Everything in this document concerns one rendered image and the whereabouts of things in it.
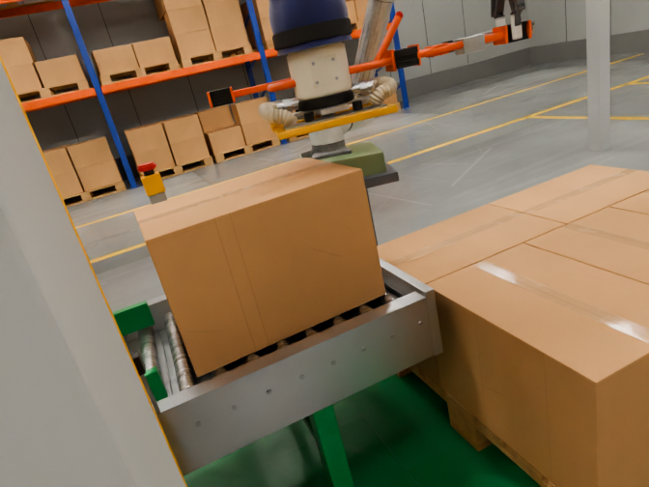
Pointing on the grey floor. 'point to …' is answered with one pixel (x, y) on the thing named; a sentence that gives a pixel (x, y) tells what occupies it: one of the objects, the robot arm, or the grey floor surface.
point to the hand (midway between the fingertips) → (508, 31)
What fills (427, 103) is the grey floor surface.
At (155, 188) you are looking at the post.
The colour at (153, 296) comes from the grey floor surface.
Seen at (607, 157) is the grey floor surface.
